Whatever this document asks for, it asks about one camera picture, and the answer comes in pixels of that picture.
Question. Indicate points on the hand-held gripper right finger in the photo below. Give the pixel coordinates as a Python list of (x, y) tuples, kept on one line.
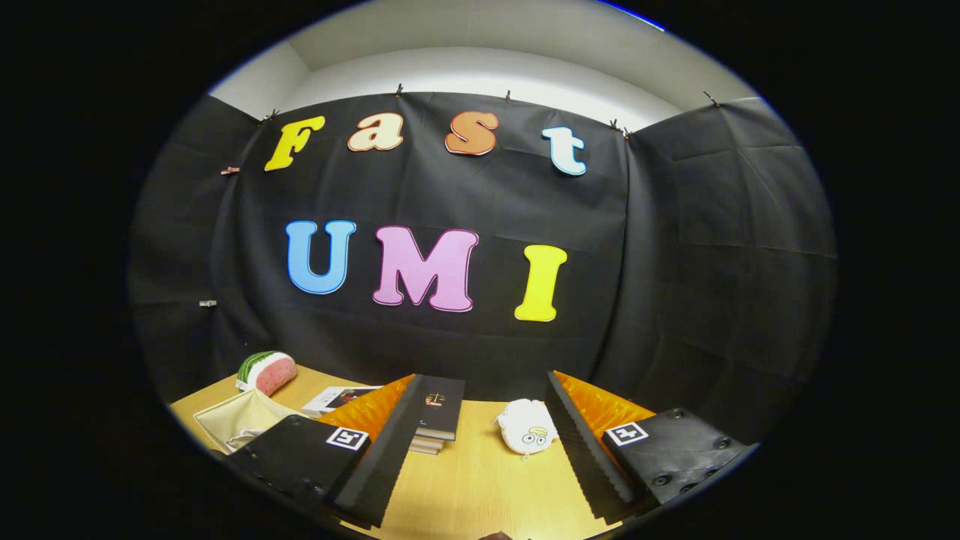
[(589, 450)]

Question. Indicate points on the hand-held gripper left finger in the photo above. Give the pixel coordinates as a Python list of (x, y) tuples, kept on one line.
[(386, 457)]

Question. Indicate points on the beige fabric storage box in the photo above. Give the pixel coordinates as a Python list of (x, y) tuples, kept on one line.
[(240, 411)]

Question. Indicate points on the brown book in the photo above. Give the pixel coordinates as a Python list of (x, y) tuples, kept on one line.
[(424, 451), (427, 442)]

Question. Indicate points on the white plush toy with eyes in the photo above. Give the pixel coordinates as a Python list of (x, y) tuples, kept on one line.
[(526, 426)]

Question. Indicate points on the white book with portrait cover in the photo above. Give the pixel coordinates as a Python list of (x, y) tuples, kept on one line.
[(337, 397)]

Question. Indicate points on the black hardcover book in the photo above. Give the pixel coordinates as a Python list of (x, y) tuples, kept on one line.
[(444, 405)]

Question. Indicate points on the watermelon slice plush toy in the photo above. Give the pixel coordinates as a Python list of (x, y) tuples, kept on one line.
[(268, 371)]

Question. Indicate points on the black backdrop cloth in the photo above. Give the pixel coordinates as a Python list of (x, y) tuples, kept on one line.
[(675, 300)]

